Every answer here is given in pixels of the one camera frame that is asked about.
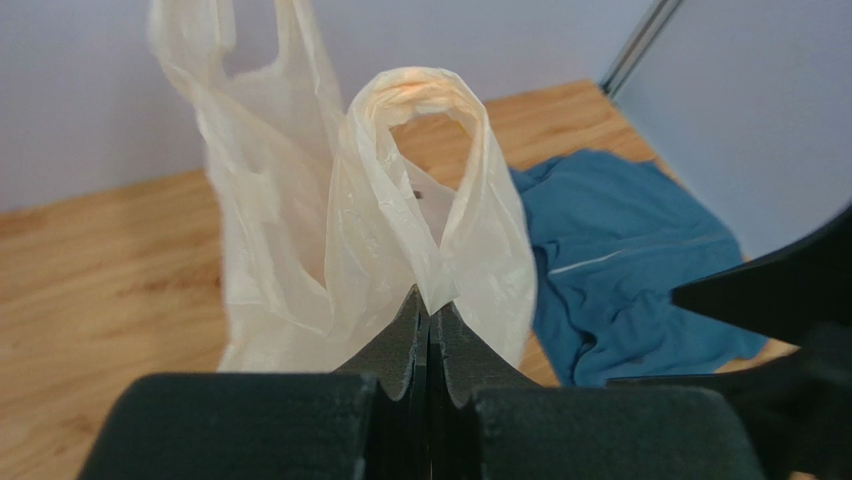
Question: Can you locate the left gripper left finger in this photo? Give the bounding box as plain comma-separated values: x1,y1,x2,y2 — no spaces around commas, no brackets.
80,289,430,479

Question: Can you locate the blue cloth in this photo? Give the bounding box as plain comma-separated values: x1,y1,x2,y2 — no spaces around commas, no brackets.
511,150,767,387

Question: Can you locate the right aluminium frame post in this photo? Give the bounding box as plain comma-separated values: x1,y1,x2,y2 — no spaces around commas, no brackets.
599,0,683,99

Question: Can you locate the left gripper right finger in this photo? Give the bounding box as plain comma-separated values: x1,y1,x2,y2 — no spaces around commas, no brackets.
429,306,764,479

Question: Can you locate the banana print plastic bag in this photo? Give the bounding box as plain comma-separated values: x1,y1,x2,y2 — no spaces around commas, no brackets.
148,1,537,372

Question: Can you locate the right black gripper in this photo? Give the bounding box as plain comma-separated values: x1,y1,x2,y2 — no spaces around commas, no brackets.
609,207,851,479

